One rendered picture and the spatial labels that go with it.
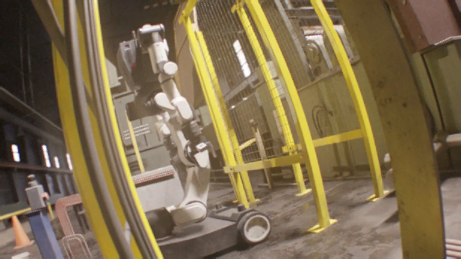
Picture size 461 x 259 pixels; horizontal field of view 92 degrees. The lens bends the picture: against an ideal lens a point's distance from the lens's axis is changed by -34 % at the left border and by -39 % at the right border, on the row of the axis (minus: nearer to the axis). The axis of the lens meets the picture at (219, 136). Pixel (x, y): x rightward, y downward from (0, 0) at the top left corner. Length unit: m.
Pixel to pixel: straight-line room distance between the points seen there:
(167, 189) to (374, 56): 4.04
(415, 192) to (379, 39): 0.10
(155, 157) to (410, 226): 4.76
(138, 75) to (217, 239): 1.02
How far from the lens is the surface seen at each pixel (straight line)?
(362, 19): 0.20
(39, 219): 1.74
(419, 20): 1.82
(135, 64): 1.86
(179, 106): 1.67
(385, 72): 0.19
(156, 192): 4.16
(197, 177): 1.86
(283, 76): 1.60
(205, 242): 1.73
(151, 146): 4.88
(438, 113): 1.94
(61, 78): 0.26
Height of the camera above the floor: 0.57
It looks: 2 degrees up
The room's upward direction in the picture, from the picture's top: 17 degrees counter-clockwise
